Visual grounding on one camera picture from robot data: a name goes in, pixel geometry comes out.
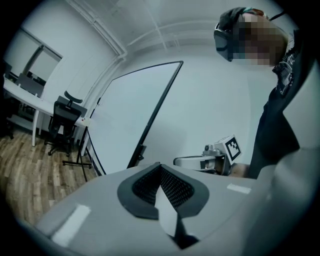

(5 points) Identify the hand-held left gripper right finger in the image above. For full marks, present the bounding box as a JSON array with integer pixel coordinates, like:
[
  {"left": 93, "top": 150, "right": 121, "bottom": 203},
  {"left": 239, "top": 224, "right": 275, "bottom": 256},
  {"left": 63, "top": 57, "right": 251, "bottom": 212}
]
[{"left": 159, "top": 162, "right": 276, "bottom": 256}]

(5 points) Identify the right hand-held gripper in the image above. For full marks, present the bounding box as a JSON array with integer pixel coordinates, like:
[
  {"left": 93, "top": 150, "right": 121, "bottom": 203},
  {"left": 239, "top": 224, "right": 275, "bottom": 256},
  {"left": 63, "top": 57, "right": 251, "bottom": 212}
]
[{"left": 173, "top": 134, "right": 244, "bottom": 176}]

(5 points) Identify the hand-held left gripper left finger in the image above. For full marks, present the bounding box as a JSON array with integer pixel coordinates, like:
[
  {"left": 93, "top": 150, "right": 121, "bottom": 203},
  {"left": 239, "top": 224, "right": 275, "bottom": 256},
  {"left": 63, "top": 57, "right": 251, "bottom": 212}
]
[{"left": 34, "top": 161, "right": 186, "bottom": 256}]

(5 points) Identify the black-framed whiteboard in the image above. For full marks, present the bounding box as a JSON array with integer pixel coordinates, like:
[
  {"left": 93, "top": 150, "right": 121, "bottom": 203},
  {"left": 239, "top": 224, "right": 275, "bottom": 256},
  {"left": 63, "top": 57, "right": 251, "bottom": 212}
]
[{"left": 87, "top": 60, "right": 201, "bottom": 251}]

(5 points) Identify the person's right forearm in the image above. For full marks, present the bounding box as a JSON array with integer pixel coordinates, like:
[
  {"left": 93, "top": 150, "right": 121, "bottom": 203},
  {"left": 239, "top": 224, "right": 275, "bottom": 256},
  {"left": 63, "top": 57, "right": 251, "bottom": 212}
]
[{"left": 228, "top": 162, "right": 252, "bottom": 179}]

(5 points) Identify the black whiteboard stand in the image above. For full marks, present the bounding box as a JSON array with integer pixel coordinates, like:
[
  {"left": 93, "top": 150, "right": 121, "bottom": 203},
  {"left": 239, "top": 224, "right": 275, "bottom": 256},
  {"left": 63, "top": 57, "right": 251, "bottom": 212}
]
[{"left": 62, "top": 97, "right": 106, "bottom": 182}]

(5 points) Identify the black mesh office chair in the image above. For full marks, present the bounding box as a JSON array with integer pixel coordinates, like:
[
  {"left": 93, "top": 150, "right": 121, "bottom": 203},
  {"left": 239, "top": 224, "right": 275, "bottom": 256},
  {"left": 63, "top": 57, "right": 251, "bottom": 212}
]
[{"left": 44, "top": 90, "right": 88, "bottom": 158}]

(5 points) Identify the white desk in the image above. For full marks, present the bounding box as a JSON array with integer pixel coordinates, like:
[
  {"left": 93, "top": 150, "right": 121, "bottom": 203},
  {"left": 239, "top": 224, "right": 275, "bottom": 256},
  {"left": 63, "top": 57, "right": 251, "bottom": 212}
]
[{"left": 3, "top": 78, "right": 92, "bottom": 151}]

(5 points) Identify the person's head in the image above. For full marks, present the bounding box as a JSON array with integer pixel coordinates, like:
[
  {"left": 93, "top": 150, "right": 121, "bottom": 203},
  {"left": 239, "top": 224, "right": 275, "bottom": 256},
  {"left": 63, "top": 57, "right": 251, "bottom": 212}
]
[{"left": 232, "top": 9, "right": 289, "bottom": 67}]

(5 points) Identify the glass partition window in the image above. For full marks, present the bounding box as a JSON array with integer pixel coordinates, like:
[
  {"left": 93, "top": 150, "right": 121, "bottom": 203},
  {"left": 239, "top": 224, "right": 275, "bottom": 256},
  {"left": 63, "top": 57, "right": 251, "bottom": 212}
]
[{"left": 4, "top": 26, "right": 64, "bottom": 84}]

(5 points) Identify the black head-worn camera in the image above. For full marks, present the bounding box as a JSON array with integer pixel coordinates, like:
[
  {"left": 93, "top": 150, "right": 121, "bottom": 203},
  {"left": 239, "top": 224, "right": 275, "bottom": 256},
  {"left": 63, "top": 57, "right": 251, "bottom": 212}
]
[{"left": 213, "top": 21, "right": 235, "bottom": 63}]

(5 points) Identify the white wall pipe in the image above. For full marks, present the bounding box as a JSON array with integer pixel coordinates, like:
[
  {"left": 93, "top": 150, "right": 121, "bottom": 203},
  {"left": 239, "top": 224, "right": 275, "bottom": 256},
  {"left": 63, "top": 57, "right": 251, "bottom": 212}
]
[{"left": 66, "top": 0, "right": 128, "bottom": 61}]

